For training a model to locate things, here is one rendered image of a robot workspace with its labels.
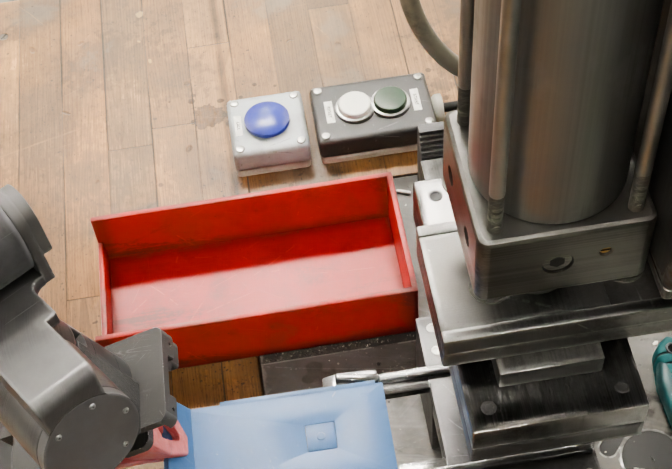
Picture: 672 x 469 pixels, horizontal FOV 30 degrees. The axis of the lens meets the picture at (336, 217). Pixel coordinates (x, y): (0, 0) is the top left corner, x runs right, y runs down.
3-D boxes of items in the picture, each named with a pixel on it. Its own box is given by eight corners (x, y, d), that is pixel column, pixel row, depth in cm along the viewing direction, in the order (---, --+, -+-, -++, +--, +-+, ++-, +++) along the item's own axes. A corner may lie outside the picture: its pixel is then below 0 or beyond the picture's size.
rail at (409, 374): (378, 390, 91) (377, 373, 89) (559, 362, 91) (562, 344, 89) (380, 398, 90) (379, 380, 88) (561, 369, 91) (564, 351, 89)
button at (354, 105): (337, 108, 114) (336, 93, 112) (368, 103, 114) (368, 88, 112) (342, 132, 112) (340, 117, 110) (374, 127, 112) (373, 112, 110)
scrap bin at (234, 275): (104, 258, 107) (89, 216, 102) (392, 214, 108) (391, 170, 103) (110, 380, 100) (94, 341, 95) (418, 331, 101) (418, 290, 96)
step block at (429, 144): (417, 192, 110) (417, 124, 102) (450, 186, 110) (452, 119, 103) (431, 251, 106) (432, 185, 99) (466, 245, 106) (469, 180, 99)
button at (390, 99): (372, 102, 114) (371, 87, 112) (403, 98, 114) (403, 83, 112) (377, 126, 112) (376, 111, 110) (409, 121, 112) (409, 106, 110)
